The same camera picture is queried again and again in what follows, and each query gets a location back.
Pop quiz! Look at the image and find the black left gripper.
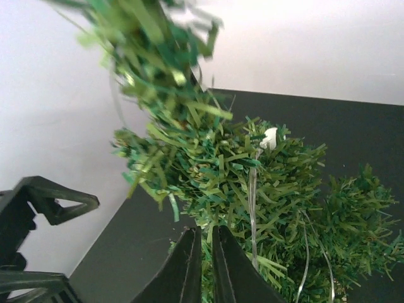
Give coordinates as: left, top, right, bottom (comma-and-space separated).
1, 176, 100, 302

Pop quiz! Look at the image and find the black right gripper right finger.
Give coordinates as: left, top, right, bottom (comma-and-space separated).
212, 225, 284, 303

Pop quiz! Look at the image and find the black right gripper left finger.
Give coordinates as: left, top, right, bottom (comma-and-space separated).
133, 227, 201, 303

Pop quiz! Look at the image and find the small green christmas tree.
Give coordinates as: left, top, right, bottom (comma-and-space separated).
58, 1, 403, 302

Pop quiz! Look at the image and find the white bulb light string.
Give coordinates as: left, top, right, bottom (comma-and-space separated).
109, 56, 336, 303

